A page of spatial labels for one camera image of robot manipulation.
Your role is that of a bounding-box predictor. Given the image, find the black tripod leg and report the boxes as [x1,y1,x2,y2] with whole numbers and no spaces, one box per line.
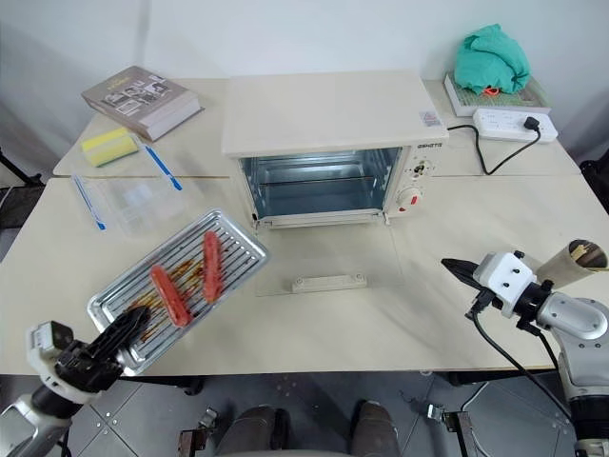
[0,147,47,188]

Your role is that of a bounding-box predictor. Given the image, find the beige cardboard tube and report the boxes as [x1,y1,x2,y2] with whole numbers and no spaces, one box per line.
[535,236,609,292]

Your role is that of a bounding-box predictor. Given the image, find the white green-covered book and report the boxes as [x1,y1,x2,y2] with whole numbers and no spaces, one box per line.
[443,70,554,118]

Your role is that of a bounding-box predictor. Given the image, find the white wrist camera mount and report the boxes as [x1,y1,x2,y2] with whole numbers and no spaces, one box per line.
[26,321,104,407]
[473,249,538,319]

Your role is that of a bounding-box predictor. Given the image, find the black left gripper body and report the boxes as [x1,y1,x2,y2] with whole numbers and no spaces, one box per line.
[53,328,128,394]

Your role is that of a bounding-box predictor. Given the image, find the white power strip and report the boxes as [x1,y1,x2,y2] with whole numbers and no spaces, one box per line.
[472,107,560,144]

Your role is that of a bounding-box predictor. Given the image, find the short red sausage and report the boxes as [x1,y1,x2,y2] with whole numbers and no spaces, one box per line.
[202,230,226,305]

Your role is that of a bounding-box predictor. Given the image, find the silver ribbed baking tray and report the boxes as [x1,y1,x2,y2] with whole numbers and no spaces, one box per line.
[87,207,270,378]

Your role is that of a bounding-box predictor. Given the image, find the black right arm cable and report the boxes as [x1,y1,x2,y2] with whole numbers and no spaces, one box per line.
[468,304,575,423]

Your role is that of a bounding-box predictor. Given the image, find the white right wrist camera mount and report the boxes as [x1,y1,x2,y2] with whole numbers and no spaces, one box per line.
[473,249,538,319]

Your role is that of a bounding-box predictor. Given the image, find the long red sausage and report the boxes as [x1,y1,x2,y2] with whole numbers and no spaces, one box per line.
[149,265,194,329]

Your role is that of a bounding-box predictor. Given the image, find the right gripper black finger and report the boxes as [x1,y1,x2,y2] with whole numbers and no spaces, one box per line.
[441,257,478,276]
[448,268,482,290]

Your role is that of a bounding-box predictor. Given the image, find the clear container blue clips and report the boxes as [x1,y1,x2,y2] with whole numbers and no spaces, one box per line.
[69,137,188,240]

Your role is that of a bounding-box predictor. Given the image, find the green cloth bag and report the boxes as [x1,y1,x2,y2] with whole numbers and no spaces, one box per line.
[453,23,532,97]

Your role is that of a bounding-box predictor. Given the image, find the glass oven door cream handle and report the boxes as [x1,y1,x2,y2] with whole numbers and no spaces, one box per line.
[251,209,406,298]

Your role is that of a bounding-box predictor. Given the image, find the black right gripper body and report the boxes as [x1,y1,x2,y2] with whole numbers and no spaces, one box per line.
[464,266,501,319]

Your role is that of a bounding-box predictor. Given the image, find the yellow sponge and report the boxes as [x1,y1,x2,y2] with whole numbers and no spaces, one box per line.
[80,126,141,169]

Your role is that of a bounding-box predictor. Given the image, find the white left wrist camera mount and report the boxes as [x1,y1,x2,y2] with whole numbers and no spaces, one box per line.
[26,321,104,407]

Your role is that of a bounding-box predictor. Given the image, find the dark rounded shape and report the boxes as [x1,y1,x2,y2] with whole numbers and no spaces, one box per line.
[349,399,402,457]
[216,404,292,457]

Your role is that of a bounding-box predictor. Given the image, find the black plug and cable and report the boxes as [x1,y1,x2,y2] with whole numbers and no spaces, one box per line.
[446,116,544,177]

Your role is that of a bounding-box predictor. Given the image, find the black bulky object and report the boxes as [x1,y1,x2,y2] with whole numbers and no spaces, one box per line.
[579,159,609,213]

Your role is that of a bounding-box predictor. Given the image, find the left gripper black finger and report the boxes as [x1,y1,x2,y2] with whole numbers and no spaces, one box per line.
[96,305,151,357]

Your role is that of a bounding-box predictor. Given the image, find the metal caster bracket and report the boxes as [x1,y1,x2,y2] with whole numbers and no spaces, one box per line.
[178,407,221,457]
[425,402,478,457]

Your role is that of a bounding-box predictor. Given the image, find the thick grey-brown book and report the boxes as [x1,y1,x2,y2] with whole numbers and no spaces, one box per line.
[80,65,206,143]

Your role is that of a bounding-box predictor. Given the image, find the cream toaster oven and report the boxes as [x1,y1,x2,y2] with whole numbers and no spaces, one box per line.
[220,70,450,230]

